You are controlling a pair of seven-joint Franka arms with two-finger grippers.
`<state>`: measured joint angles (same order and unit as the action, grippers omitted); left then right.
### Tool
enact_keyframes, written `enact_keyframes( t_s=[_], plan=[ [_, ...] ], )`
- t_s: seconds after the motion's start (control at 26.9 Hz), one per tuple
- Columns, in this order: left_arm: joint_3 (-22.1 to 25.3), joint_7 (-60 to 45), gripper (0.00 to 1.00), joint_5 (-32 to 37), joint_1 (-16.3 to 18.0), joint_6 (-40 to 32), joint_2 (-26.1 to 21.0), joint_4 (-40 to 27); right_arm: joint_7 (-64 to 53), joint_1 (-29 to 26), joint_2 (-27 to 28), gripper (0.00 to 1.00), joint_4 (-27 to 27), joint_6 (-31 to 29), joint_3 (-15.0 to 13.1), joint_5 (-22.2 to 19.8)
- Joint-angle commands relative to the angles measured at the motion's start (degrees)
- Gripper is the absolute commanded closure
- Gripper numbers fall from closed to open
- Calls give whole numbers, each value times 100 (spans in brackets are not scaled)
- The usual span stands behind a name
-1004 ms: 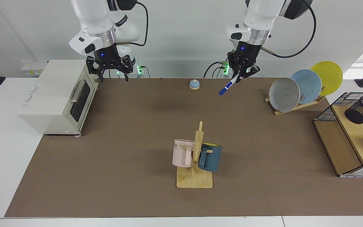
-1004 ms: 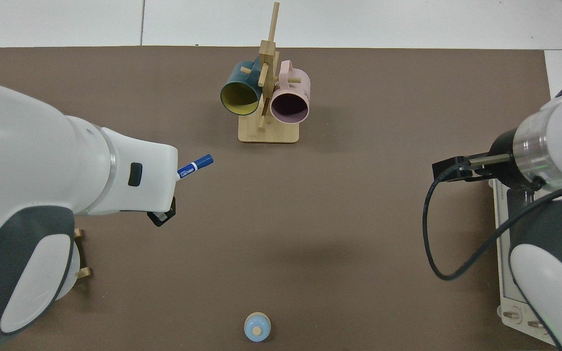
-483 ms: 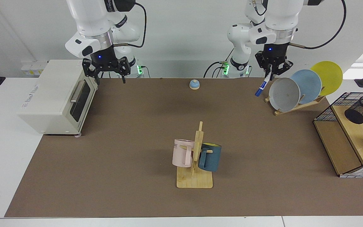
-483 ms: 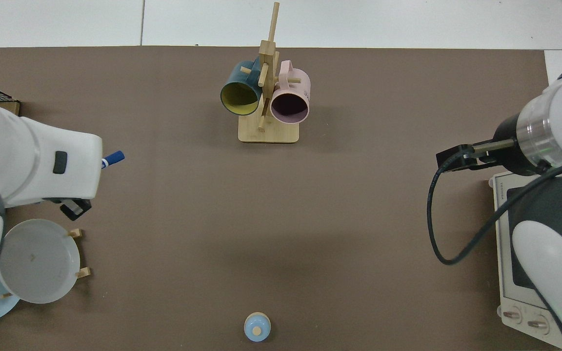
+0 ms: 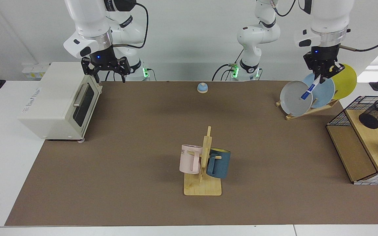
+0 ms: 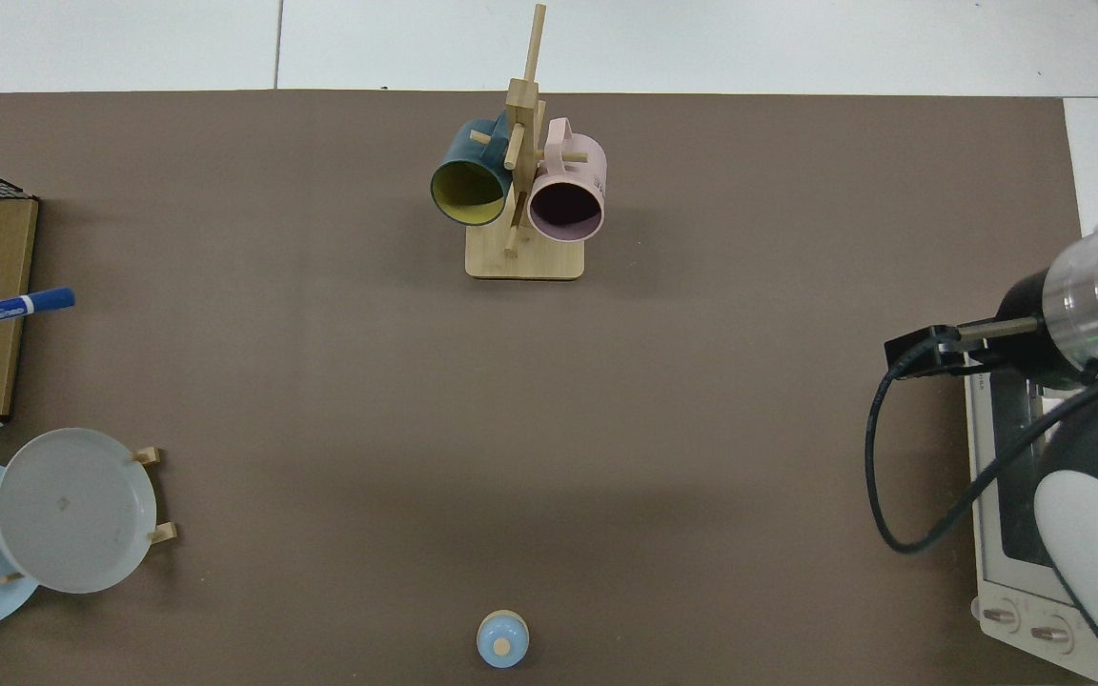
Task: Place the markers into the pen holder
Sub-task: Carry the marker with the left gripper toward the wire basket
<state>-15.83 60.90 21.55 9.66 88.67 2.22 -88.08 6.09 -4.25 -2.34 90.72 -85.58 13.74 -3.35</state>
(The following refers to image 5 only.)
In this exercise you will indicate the blue and white marker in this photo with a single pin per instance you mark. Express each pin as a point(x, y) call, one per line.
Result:
point(308, 91)

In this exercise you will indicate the light blue plate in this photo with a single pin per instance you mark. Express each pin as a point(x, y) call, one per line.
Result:
point(325, 93)

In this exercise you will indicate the yellow plate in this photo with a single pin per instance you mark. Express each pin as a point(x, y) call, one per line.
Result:
point(345, 83)

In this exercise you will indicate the grey plate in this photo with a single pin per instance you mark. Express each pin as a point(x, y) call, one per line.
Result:
point(292, 98)

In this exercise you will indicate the wooden plate rack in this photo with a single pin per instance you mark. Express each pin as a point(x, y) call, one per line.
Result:
point(307, 112)

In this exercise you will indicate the pale toaster oven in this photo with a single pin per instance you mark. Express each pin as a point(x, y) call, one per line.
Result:
point(54, 98)

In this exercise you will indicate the small blue round thing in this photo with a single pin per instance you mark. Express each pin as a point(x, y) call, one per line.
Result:
point(202, 88)

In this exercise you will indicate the brown table cloth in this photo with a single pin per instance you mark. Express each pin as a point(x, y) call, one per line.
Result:
point(110, 180)

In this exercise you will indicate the pink cup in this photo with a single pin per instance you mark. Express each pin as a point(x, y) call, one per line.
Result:
point(189, 160)

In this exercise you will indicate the dark teal cup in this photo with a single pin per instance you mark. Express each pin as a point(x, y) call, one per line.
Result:
point(220, 164)

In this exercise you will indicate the wooden cup stand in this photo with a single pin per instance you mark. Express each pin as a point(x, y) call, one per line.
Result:
point(203, 188)

